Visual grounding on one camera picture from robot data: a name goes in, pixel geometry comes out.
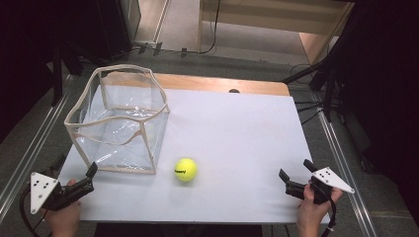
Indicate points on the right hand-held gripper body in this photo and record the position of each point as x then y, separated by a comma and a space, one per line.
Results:
329, 177

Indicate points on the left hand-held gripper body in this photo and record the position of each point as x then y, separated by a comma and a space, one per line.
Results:
41, 191

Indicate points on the clear plastic box beige trim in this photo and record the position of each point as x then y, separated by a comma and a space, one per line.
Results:
144, 142

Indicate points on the yellow tennis ball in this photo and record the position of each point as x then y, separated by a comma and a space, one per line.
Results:
185, 169

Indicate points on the person's left hand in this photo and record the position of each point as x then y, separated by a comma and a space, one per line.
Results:
64, 220

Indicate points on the person's right hand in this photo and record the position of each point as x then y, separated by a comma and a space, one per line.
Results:
309, 214

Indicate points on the white table mat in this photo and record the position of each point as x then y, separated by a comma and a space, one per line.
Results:
237, 141

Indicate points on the black tripod stand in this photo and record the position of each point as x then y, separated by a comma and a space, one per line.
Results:
329, 95

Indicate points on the black metal stand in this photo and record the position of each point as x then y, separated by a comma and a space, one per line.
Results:
56, 75

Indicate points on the dark curtain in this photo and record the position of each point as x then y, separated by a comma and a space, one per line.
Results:
385, 82

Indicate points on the black cabinet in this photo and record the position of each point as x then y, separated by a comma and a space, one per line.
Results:
115, 26

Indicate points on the light wooden furniture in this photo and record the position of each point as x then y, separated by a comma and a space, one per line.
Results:
283, 16

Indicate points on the metal floor rail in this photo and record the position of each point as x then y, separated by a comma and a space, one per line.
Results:
31, 158
349, 177

